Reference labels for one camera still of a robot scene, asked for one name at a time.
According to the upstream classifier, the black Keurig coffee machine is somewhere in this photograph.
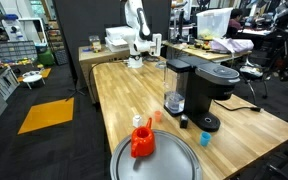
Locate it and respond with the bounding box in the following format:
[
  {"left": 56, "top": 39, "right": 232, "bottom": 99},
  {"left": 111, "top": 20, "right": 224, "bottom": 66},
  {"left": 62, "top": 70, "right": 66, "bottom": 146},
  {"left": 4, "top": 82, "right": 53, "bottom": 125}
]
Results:
[{"left": 163, "top": 55, "right": 242, "bottom": 133}]

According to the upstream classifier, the white blue machine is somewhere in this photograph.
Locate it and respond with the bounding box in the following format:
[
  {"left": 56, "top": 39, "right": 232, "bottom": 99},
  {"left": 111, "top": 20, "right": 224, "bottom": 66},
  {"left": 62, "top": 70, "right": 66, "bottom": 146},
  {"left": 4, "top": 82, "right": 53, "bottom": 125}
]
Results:
[{"left": 1, "top": 13, "right": 27, "bottom": 43}]

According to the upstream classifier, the small orange plastic cup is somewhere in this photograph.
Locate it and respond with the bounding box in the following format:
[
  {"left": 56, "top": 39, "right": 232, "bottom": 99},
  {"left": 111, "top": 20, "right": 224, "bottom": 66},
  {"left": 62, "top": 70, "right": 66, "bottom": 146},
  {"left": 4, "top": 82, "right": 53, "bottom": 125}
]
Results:
[{"left": 153, "top": 110, "right": 163, "bottom": 123}]

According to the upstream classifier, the clear water tank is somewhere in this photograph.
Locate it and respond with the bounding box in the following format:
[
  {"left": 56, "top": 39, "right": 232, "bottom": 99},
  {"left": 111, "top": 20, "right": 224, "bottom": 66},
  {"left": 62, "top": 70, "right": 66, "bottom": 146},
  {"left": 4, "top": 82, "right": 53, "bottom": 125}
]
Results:
[{"left": 163, "top": 59, "right": 192, "bottom": 117}]

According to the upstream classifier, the small white bottle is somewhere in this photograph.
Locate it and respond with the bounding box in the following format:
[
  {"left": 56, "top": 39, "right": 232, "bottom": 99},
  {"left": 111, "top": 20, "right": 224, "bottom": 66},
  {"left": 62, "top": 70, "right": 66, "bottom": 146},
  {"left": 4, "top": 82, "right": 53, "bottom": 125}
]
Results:
[{"left": 132, "top": 114, "right": 143, "bottom": 129}]

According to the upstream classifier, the red teapot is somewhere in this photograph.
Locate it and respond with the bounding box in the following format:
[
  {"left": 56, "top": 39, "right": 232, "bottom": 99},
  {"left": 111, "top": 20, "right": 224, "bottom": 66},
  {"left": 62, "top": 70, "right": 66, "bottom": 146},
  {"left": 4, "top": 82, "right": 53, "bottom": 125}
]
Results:
[{"left": 130, "top": 117, "right": 156, "bottom": 159}]

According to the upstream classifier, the white flat box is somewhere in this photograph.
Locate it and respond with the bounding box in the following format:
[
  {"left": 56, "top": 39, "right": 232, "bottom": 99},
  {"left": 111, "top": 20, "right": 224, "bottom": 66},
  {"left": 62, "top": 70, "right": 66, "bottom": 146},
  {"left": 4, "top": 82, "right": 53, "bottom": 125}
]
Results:
[
  {"left": 104, "top": 36, "right": 132, "bottom": 53},
  {"left": 105, "top": 25, "right": 135, "bottom": 40}
]

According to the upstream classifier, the wooden side table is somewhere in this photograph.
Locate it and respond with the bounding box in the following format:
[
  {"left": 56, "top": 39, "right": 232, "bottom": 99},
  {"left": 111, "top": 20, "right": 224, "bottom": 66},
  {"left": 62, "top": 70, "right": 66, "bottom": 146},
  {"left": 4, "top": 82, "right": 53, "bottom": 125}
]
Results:
[{"left": 162, "top": 39, "right": 253, "bottom": 63}]

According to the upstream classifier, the clear jar with items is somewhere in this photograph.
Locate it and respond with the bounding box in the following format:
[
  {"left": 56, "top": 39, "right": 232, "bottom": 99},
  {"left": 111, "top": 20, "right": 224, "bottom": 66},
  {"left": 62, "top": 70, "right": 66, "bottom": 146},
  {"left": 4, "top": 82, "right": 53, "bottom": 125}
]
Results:
[{"left": 88, "top": 34, "right": 102, "bottom": 53}]

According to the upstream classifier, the black tripod stand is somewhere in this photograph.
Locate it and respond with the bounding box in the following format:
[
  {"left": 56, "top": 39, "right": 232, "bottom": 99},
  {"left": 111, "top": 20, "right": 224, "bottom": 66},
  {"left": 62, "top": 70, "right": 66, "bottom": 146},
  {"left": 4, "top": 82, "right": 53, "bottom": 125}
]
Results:
[{"left": 65, "top": 66, "right": 87, "bottom": 101}]

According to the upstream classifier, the round grey metal tray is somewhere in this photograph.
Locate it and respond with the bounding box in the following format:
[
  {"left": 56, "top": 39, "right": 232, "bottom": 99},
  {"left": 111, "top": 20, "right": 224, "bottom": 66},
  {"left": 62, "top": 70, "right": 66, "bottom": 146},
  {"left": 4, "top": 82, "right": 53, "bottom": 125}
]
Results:
[{"left": 109, "top": 129, "right": 203, "bottom": 180}]

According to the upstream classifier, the small blue plastic cup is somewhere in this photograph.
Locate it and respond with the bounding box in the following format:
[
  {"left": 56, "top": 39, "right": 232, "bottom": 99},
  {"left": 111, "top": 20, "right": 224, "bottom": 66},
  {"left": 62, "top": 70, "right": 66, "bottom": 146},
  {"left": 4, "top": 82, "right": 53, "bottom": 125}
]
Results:
[{"left": 199, "top": 131, "right": 212, "bottom": 147}]

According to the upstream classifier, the black backdrop curtain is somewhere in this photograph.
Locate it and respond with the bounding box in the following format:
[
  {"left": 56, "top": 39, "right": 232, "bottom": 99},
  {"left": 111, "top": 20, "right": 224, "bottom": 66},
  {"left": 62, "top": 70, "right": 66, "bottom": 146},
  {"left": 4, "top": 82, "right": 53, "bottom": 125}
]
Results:
[{"left": 52, "top": 0, "right": 172, "bottom": 91}]

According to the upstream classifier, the clear plastic storage bin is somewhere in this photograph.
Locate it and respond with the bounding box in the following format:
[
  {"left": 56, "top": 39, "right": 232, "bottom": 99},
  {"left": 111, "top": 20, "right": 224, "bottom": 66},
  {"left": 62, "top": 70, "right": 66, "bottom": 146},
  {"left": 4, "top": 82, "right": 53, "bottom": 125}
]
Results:
[{"left": 196, "top": 7, "right": 234, "bottom": 40}]

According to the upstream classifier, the storage shelf rack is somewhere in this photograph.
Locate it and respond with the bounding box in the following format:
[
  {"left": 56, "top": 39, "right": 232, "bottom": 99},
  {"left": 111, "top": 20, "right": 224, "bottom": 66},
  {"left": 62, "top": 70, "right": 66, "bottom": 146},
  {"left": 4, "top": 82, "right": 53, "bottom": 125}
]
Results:
[{"left": 45, "top": 19, "right": 70, "bottom": 66}]

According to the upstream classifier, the pink cloth bag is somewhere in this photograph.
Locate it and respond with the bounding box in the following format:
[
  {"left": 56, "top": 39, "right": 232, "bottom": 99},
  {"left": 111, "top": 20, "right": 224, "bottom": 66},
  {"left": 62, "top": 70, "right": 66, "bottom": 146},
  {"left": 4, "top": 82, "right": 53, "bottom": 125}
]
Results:
[{"left": 209, "top": 37, "right": 254, "bottom": 54}]

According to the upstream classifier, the large orange floor mat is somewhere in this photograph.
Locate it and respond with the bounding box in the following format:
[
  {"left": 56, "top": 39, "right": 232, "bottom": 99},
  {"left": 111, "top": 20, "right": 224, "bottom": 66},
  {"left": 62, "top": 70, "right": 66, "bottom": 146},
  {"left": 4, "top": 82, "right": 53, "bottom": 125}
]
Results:
[{"left": 17, "top": 97, "right": 76, "bottom": 136}]

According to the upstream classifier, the small orange floor mat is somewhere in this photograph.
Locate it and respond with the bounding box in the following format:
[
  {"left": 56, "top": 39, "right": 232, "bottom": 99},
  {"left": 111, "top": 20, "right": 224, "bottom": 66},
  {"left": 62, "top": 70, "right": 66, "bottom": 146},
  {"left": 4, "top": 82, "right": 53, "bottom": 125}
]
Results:
[{"left": 17, "top": 67, "right": 52, "bottom": 83}]

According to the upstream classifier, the green bin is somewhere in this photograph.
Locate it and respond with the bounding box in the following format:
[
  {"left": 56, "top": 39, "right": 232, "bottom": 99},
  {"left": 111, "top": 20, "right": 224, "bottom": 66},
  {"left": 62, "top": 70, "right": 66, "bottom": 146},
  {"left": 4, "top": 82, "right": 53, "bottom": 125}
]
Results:
[{"left": 37, "top": 49, "right": 56, "bottom": 67}]

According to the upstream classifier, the black office chair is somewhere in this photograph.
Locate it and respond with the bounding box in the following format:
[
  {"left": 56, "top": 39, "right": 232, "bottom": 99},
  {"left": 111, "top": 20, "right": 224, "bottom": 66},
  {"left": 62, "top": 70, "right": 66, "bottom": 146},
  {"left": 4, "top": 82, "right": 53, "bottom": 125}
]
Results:
[{"left": 238, "top": 49, "right": 272, "bottom": 106}]

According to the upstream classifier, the white round stool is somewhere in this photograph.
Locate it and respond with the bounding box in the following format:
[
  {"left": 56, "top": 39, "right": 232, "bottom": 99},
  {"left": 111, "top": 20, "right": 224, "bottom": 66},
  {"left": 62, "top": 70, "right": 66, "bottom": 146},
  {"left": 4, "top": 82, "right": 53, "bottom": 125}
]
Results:
[{"left": 22, "top": 73, "right": 47, "bottom": 90}]

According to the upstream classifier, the seated person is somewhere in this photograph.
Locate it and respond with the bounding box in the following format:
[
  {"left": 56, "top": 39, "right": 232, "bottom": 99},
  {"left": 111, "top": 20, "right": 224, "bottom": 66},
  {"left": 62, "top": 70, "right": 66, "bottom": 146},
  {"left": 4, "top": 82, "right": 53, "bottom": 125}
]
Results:
[{"left": 228, "top": 8, "right": 245, "bottom": 35}]

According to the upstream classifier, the grey parts organizer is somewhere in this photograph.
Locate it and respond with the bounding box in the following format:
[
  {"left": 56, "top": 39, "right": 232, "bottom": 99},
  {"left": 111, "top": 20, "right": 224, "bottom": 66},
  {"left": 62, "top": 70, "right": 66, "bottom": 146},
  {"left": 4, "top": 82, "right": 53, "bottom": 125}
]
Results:
[{"left": 0, "top": 40, "right": 38, "bottom": 64}]

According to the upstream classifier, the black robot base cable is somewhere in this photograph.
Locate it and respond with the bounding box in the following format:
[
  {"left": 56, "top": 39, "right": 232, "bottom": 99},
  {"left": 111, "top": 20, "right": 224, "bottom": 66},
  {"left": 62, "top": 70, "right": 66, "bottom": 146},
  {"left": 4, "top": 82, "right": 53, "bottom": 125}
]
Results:
[{"left": 88, "top": 59, "right": 128, "bottom": 108}]

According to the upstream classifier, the black coffee machine power cable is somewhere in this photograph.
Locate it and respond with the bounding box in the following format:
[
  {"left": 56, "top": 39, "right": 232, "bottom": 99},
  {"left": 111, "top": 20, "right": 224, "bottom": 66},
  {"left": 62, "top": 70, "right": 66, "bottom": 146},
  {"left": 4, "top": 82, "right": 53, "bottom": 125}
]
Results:
[{"left": 213, "top": 99, "right": 262, "bottom": 113}]

